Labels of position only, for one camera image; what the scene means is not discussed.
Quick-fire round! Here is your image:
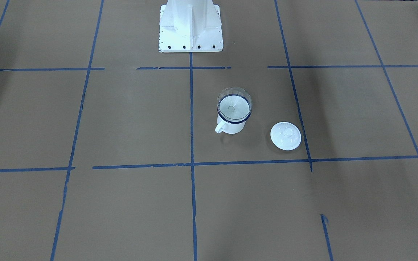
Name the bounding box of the clear glass funnel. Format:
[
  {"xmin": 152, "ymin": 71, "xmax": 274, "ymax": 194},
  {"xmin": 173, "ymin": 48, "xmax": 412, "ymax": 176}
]
[{"xmin": 217, "ymin": 87, "xmax": 253, "ymax": 124}]

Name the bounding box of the white mug lid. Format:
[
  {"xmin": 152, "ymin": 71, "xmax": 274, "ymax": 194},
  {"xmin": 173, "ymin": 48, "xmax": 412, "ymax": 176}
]
[{"xmin": 270, "ymin": 122, "xmax": 302, "ymax": 151}]

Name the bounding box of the white enamel mug blue rim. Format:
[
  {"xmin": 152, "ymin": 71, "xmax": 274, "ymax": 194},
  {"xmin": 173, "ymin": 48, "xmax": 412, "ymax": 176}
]
[{"xmin": 215, "ymin": 95, "xmax": 251, "ymax": 134}]

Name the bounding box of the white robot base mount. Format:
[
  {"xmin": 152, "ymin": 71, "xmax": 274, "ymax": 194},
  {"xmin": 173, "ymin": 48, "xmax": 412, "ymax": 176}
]
[{"xmin": 158, "ymin": 0, "xmax": 224, "ymax": 53}]

